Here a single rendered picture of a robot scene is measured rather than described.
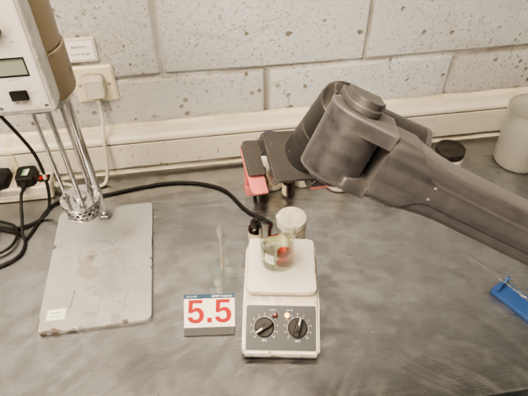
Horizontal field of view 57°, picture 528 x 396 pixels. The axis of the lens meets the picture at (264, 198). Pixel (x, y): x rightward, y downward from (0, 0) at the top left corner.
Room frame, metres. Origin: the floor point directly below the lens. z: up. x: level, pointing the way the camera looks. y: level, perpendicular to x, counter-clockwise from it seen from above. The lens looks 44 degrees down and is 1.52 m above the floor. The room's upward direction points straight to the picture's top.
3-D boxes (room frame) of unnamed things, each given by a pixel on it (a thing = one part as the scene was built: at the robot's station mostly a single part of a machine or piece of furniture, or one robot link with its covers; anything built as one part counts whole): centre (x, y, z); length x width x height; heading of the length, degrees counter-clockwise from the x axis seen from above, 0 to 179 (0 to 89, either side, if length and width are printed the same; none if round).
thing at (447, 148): (0.88, -0.43, 0.79); 0.07 x 0.07 x 0.07
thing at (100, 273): (0.60, 0.32, 0.76); 0.30 x 0.20 x 0.01; 9
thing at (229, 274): (0.57, 0.08, 0.76); 0.06 x 0.06 x 0.02
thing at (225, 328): (0.47, 0.10, 0.77); 0.09 x 0.06 x 0.04; 92
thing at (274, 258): (0.54, -0.02, 0.88); 0.07 x 0.06 x 0.08; 14
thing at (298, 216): (0.65, -0.05, 0.79); 0.06 x 0.06 x 0.08
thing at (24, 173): (0.80, 0.53, 0.80); 0.07 x 0.04 x 0.02; 9
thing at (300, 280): (0.53, -0.03, 0.83); 0.12 x 0.12 x 0.01; 89
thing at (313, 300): (0.51, -0.03, 0.79); 0.22 x 0.13 x 0.08; 179
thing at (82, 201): (0.61, 0.32, 1.02); 0.07 x 0.07 x 0.25
